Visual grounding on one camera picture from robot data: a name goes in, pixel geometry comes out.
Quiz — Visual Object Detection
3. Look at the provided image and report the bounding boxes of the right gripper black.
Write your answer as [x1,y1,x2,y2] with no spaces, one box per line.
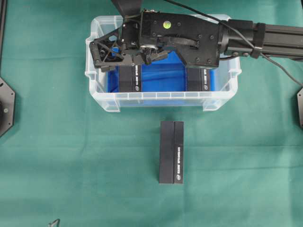
[89,0,220,71]

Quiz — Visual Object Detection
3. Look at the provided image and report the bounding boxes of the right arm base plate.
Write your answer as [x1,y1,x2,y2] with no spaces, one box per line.
[290,88,303,130]

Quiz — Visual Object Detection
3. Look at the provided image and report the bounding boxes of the blue liner in case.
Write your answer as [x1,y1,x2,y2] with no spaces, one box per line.
[102,52,215,112]

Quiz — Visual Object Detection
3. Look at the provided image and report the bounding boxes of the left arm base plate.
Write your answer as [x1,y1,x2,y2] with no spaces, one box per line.
[0,78,16,136]

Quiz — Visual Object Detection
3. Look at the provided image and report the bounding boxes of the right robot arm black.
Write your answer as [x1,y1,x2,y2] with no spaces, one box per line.
[89,0,303,72]

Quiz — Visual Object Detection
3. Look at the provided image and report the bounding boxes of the small metal clip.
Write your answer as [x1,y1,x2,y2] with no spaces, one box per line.
[48,218,60,227]

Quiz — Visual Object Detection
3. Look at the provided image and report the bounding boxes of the green table cloth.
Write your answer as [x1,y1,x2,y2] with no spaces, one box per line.
[0,0,303,227]

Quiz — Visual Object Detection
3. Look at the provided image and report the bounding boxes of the clear plastic storage case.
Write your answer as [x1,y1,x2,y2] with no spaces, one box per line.
[84,14,242,114]

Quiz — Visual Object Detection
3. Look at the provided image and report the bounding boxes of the black realsense box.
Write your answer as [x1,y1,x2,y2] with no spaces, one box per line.
[186,68,212,91]
[159,121,184,184]
[118,65,142,93]

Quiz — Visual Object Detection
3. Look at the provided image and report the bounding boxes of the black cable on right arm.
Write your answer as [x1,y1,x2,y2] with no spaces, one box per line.
[163,0,303,87]

